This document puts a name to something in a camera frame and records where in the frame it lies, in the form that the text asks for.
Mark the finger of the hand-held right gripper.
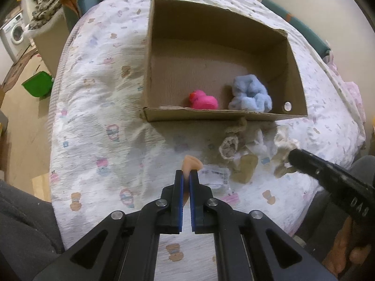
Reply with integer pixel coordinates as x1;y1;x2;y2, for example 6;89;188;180
288;149;324;182

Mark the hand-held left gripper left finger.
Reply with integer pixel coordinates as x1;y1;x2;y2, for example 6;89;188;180
31;170;184;281

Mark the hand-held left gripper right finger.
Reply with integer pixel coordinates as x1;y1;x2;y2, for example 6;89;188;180
190;170;338;281

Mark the cream fluffy toy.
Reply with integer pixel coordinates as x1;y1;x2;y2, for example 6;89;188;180
271;125;300;178

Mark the peach soft toy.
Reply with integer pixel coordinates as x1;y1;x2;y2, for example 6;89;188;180
182;156;203;205

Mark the blue plush toy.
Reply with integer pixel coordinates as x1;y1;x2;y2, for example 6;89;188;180
228;75;272;113

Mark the pink rubber duck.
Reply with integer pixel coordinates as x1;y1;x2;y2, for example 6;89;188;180
188;90;219;110

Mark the brown cardboard box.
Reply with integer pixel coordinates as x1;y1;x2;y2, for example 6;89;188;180
142;0;309;123

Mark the olive tan soft toy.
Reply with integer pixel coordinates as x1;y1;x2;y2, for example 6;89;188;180
231;154;259;184

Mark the person's right hand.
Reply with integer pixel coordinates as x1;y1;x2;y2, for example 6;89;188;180
330;217;375;273

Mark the person's grey trouser leg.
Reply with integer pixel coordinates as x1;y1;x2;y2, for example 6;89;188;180
0;178;65;281
293;155;375;270

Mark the clear plastic packet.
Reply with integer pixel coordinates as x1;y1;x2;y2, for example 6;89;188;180
201;168;230;191

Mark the white crumpled cloth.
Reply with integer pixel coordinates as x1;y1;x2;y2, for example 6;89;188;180
245;128;268;154

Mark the beige knit sock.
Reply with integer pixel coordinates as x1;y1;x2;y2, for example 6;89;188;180
218;117;247;161

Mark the pink printed cloth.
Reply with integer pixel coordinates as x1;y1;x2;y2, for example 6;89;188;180
324;51;367;123

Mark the white printed bed blanket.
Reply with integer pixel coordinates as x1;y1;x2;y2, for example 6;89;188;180
48;0;367;281

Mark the green plastic bin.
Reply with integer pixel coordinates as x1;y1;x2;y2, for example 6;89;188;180
22;71;54;99

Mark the white laundry basket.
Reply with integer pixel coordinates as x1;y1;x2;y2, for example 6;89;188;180
29;12;74;78

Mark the teal cushion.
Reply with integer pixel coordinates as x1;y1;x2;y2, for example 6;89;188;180
62;0;106;31

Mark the white washing machine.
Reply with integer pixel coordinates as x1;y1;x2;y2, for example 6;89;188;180
0;12;31;63

